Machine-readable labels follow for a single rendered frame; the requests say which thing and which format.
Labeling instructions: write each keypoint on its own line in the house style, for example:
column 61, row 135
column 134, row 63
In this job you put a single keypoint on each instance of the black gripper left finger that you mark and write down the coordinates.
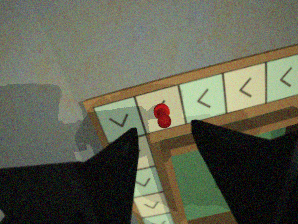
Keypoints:
column 102, row 187

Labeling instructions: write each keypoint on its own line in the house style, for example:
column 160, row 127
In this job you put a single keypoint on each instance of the red game pawn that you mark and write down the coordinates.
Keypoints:
column 161, row 112

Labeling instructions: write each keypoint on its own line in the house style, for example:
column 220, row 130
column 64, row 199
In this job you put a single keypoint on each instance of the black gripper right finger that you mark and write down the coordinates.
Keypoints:
column 255, row 175

